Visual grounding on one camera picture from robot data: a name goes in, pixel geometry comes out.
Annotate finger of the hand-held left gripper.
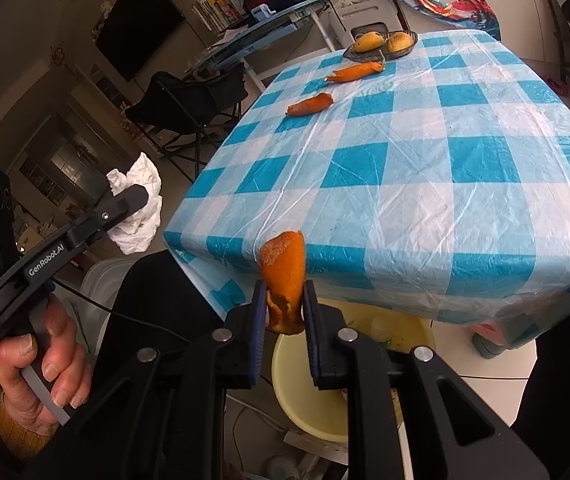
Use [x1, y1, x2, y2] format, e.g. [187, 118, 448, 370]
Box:
[67, 184, 148, 247]

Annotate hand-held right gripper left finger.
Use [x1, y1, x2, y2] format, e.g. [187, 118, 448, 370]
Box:
[30, 280, 270, 480]

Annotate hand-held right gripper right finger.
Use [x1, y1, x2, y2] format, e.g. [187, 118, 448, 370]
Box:
[301, 280, 550, 480]

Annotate white plastic bag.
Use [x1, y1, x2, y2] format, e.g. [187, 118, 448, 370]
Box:
[106, 152, 164, 255]

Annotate yellow plastic basin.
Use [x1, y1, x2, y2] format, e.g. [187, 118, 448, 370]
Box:
[271, 300, 438, 444]

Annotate short carrot stub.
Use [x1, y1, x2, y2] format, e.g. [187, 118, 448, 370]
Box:
[260, 230, 308, 336]

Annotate person's left forearm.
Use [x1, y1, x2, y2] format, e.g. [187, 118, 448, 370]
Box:
[0, 392, 54, 461]

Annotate person's left hand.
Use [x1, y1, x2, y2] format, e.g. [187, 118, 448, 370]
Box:
[0, 302, 94, 441]

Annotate pale green padded stool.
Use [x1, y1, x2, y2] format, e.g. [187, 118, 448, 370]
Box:
[57, 257, 134, 361]

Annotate person's black pants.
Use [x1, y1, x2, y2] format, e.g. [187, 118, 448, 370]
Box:
[82, 251, 570, 480]

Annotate black folding camp chair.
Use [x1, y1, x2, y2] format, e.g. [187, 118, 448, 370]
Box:
[125, 62, 248, 184]

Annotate black flat television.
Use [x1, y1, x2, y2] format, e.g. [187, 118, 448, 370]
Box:
[96, 0, 186, 83]

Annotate blue white checked tablecloth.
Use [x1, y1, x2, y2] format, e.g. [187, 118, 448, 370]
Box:
[163, 30, 570, 349]

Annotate long carrot piece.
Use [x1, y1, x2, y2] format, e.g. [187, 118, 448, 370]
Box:
[286, 92, 336, 117]

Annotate row of books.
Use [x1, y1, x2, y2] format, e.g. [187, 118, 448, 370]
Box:
[192, 0, 246, 34]

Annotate blue white study desk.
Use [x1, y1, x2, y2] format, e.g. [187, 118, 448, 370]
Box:
[187, 0, 332, 92]

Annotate forked carrot piece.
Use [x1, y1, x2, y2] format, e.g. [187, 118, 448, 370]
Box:
[325, 61, 386, 84]

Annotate dark mesh fruit bowl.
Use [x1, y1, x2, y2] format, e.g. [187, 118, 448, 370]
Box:
[342, 30, 419, 60]

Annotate yellow mango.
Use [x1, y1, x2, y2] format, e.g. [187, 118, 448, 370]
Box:
[354, 31, 384, 54]
[386, 32, 412, 55]

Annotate white plastic stool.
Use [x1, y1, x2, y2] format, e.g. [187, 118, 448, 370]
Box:
[335, 0, 408, 49]

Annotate colourful printed bag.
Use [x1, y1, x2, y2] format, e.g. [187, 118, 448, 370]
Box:
[369, 0, 504, 41]

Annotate black cable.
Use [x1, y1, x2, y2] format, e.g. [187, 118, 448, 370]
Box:
[54, 280, 218, 335]

